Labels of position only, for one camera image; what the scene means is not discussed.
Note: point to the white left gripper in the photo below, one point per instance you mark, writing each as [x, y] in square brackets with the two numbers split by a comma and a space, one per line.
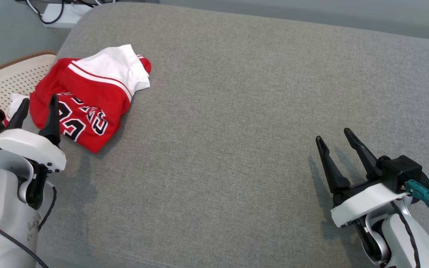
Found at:
[24, 143]

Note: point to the beige perforated laundry basket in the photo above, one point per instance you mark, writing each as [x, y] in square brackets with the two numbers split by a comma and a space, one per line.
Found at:
[9, 82]

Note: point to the red jersey with white sleeves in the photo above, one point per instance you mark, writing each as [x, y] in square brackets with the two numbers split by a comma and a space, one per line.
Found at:
[88, 93]

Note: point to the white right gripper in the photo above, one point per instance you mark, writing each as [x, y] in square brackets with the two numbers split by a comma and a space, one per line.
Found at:
[363, 203]

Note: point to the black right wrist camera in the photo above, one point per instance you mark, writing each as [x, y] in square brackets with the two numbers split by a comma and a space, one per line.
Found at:
[400, 171]

